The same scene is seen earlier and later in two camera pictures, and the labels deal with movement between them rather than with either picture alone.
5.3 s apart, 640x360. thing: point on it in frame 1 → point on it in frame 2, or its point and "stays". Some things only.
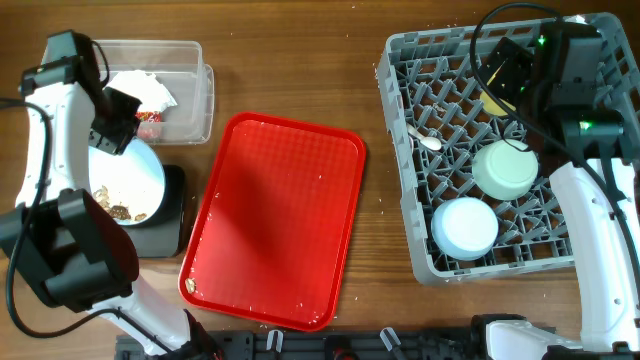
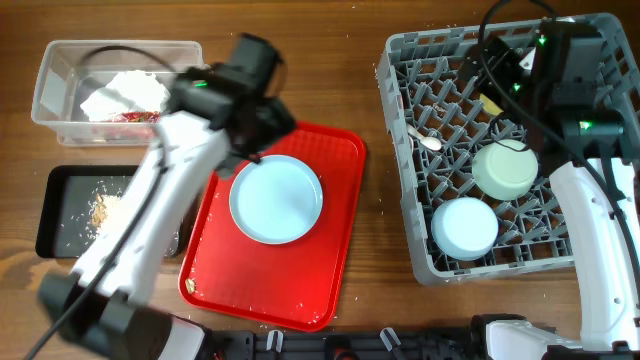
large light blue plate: x=130 y=185 → x=276 y=201
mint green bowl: x=504 y=172 stays
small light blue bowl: x=465 y=229 stays
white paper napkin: x=140 y=86 stays
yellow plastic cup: x=490 y=106 stays
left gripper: x=117 y=144 → x=282 y=122
